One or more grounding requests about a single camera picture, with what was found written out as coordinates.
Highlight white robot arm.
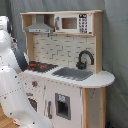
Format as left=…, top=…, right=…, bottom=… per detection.
left=0, top=16, right=53, bottom=128

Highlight wooden toy kitchen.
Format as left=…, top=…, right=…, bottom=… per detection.
left=20, top=10, right=114, bottom=128

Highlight grey toy sink basin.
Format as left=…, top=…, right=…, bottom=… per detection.
left=53, top=67, right=92, bottom=81

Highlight black toy faucet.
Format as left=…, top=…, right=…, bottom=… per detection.
left=76, top=50, right=94, bottom=70

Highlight black toy stovetop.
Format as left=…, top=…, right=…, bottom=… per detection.
left=28, top=61, right=56, bottom=73

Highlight left red stove knob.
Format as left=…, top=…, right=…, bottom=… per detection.
left=32, top=81, right=38, bottom=87

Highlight white toy fridge door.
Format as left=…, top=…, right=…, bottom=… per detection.
left=45, top=81, right=82, bottom=128

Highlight white toy microwave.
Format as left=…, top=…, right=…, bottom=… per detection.
left=55, top=14, right=92, bottom=34

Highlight toy oven door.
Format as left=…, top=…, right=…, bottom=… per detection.
left=26, top=92, right=44, bottom=115

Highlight grey toy range hood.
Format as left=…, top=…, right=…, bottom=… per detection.
left=25, top=15, right=54, bottom=34

